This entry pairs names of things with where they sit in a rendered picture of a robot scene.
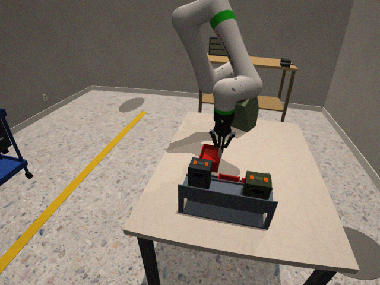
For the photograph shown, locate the dark grey metal shelf rack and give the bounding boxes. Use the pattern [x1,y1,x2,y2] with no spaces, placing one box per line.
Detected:
[178,173,278,230]

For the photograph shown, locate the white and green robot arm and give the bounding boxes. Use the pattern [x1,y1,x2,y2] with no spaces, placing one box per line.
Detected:
[172,0,263,125]

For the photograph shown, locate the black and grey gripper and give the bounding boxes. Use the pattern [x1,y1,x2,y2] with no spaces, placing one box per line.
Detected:
[209,122,235,158]

